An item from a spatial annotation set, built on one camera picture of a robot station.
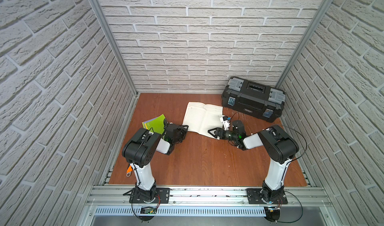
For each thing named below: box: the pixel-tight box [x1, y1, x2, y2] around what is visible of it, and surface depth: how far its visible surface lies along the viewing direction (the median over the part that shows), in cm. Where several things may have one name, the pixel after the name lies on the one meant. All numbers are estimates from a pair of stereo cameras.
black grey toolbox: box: [221, 77, 286, 123], surface depth 99 cm
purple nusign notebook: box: [142, 118, 153, 131], surface depth 102 cm
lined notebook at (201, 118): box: [182, 102, 225, 140], surface depth 105 cm
